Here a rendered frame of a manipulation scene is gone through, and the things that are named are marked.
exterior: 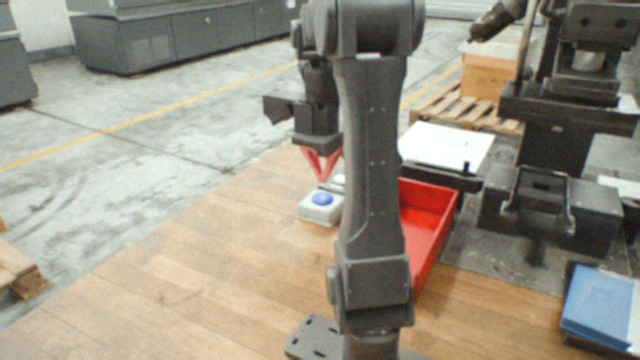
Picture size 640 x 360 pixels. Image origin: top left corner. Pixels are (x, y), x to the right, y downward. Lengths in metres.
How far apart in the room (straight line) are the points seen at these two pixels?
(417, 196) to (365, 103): 0.43
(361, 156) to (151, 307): 0.38
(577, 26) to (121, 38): 5.08
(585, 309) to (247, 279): 0.46
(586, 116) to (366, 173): 0.39
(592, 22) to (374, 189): 0.40
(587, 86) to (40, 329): 0.79
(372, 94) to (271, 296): 0.34
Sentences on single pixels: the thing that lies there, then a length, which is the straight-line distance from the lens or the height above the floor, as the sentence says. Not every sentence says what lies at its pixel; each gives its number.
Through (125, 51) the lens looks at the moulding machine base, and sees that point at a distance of 5.47.
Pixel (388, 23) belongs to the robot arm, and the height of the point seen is 1.28.
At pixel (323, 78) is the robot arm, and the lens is 0.65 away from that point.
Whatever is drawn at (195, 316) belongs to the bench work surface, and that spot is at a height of 0.90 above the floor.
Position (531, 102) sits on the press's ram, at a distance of 0.70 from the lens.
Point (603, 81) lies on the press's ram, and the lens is 0.68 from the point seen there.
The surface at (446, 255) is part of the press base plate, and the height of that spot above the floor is 0.90.
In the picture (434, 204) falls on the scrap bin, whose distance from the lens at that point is 0.80.
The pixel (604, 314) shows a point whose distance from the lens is 0.67.
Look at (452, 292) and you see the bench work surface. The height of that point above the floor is 0.90.
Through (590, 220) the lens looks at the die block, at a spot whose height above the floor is 0.97.
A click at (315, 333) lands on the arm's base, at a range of 0.56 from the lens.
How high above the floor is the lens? 1.33
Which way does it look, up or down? 28 degrees down
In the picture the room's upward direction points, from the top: straight up
